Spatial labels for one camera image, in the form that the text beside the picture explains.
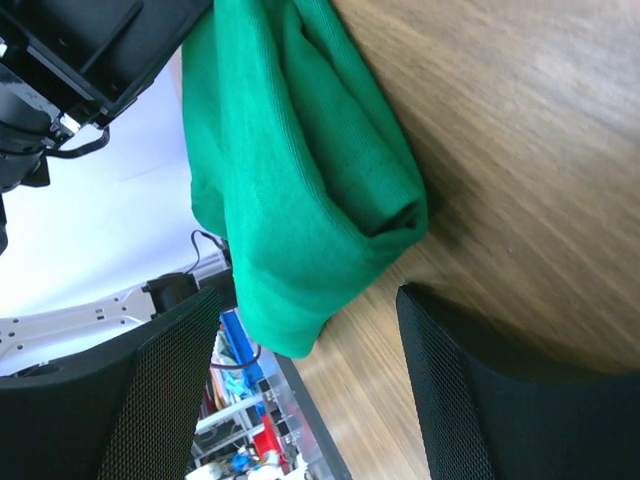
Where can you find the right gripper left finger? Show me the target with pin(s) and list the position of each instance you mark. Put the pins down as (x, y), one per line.
(124, 409)

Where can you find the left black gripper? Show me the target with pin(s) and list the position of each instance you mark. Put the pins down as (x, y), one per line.
(69, 68)

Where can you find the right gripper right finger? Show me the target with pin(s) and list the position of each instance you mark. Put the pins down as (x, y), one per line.
(492, 408)

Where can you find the green t shirt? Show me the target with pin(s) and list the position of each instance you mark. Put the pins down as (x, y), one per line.
(297, 161)

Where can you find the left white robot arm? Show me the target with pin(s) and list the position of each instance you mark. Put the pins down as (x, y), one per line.
(94, 175)

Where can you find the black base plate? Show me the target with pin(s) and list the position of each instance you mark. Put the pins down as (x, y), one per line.
(307, 429)

